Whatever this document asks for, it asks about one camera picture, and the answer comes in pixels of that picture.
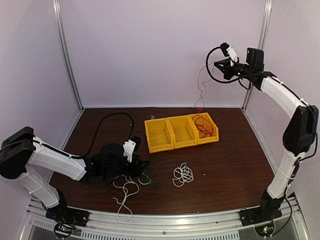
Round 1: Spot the green cable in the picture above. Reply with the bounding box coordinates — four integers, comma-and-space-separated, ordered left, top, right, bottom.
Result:
137, 157, 181, 192

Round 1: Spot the aluminium corner post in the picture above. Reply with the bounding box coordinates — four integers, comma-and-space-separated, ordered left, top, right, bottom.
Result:
242, 0, 273, 113
52, 0, 84, 112

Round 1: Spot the right circuit board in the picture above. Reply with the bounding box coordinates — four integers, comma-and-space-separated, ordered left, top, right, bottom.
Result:
254, 223, 275, 238

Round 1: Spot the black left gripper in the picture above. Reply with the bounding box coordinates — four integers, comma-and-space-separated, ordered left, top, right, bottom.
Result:
103, 154, 150, 180

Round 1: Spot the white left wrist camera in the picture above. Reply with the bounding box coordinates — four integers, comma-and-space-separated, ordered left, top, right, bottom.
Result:
123, 136, 142, 163

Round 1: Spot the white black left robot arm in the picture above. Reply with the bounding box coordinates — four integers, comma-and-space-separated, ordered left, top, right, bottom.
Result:
0, 126, 150, 222

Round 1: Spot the aluminium left corner post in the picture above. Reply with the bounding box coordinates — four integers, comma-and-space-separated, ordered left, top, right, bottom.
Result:
52, 0, 84, 112

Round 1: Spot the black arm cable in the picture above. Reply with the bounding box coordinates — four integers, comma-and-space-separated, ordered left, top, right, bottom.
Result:
49, 112, 136, 160
205, 43, 318, 221

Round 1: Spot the thick red cable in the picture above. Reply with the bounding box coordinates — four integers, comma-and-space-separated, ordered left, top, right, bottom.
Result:
192, 114, 215, 139

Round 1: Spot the left circuit board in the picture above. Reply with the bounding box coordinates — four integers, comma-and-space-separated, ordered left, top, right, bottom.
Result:
53, 222, 76, 239

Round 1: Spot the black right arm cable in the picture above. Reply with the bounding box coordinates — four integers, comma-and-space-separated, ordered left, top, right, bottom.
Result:
205, 43, 318, 221

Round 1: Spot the yellow bin middle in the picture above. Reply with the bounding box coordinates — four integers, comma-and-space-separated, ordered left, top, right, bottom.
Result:
167, 115, 198, 149

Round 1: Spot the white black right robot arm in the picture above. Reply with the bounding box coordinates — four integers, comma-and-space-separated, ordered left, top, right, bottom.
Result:
214, 42, 319, 221

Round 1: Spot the yellow bin right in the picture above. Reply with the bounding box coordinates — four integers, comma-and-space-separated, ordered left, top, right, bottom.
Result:
188, 112, 220, 145

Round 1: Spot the yellow bin left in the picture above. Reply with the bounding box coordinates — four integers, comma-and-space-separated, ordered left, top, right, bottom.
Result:
144, 118, 174, 154

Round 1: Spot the yellow bin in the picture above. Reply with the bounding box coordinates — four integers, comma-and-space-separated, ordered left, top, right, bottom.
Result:
144, 118, 174, 154
167, 115, 198, 149
188, 112, 220, 145

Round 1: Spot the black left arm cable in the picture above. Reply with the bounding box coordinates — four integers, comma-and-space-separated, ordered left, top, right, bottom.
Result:
49, 112, 136, 160

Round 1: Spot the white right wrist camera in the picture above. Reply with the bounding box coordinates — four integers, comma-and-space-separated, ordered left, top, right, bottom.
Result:
220, 42, 239, 67

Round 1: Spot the white cable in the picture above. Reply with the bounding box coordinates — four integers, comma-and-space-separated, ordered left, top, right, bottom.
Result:
171, 162, 195, 188
111, 174, 141, 223

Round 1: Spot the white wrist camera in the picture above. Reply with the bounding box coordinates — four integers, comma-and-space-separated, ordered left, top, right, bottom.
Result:
123, 136, 142, 163
220, 42, 239, 67

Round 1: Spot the circuit board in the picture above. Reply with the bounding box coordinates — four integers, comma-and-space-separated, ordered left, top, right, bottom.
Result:
254, 223, 275, 238
53, 222, 76, 239

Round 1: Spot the aluminium right corner post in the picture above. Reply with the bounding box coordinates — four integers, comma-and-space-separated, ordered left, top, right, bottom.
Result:
242, 0, 273, 113

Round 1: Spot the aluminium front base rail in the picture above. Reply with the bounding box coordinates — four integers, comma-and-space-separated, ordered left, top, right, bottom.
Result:
17, 196, 311, 240

